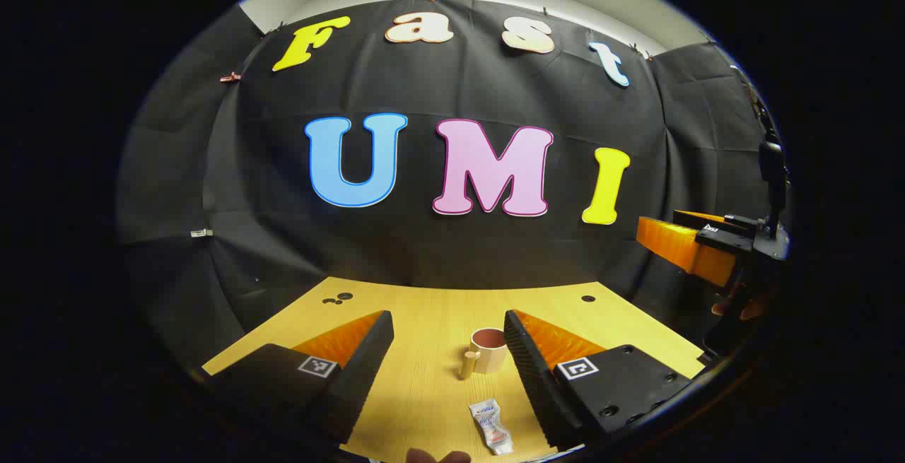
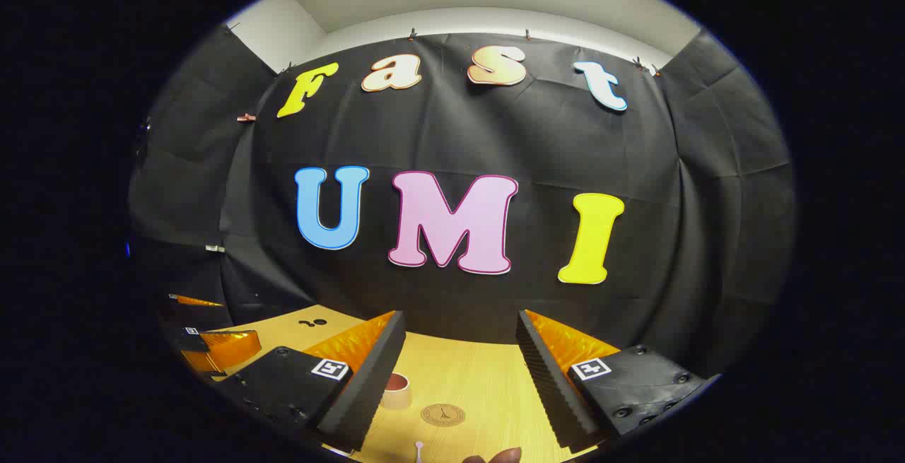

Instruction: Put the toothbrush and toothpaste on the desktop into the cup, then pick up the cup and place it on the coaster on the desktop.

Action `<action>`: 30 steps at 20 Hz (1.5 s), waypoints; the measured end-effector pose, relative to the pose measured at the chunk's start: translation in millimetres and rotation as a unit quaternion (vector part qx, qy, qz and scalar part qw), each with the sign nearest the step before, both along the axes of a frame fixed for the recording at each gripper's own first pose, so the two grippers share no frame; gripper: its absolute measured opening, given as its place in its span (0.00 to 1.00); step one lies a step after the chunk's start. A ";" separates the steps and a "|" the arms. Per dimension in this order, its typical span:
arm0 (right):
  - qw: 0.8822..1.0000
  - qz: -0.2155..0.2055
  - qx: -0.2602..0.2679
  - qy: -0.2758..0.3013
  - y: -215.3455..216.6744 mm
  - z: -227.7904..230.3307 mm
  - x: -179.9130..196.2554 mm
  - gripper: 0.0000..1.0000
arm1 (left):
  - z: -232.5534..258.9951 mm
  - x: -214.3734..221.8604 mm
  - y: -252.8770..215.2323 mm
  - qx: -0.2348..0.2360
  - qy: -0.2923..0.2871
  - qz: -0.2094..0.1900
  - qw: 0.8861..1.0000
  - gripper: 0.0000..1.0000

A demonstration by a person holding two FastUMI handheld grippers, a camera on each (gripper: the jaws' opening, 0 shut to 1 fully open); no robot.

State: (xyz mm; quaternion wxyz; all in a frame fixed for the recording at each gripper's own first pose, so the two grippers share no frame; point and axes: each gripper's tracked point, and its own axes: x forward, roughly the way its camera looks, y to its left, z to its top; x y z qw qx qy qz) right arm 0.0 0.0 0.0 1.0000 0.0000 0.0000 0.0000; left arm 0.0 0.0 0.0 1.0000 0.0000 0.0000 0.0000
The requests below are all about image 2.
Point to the dark device with blue light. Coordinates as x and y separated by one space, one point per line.
128 247

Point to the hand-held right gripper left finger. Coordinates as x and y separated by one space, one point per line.
368 378

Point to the white toothbrush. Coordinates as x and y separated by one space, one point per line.
419 449

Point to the beige cup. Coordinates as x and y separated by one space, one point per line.
399 396

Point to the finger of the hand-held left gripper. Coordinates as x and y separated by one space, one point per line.
201 302
226 350

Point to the wooden desktop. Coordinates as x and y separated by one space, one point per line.
481 378

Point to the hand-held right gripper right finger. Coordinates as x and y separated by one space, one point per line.
548 385

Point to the round brown coaster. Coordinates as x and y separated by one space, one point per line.
443 415

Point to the black backdrop cloth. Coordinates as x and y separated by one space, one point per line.
565 152

